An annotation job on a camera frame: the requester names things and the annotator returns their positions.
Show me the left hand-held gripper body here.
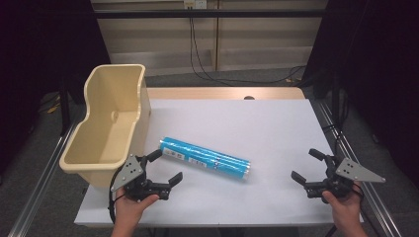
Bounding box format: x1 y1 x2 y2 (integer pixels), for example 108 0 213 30
111 154 171 202

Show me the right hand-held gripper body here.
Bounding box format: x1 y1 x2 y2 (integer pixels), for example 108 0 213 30
304 155 386 199

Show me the blue roll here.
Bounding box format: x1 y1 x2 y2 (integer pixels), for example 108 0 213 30
159 136 252 182

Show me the beige plastic bin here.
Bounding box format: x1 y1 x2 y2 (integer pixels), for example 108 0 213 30
58 63 153 189

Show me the person's left hand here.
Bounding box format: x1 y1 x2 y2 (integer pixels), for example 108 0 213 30
113 188 160 228

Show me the person's right hand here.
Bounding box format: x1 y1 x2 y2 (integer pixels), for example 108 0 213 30
321 182 366 227

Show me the white table sheet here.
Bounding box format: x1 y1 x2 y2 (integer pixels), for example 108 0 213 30
73 98 365 228

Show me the wooden table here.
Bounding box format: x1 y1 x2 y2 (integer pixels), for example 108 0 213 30
145 86 306 101

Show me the black curtain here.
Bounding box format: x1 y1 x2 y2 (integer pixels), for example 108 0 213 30
300 0 419 191
0 0 112 176

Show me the black horizontal bar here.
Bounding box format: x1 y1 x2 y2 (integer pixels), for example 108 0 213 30
93 9 328 20

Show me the metal floor rail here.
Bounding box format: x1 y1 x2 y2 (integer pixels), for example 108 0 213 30
7 113 85 237
316 99 403 237

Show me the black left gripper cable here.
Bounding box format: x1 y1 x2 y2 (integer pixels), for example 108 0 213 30
108 170 126 225

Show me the black stand post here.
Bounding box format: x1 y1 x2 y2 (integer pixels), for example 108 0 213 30
58 78 72 136
330 72 344 132

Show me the black wall cable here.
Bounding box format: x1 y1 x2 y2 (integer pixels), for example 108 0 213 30
189 17 307 85

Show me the white wall socket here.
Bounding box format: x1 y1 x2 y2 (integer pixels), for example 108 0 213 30
183 0 209 10

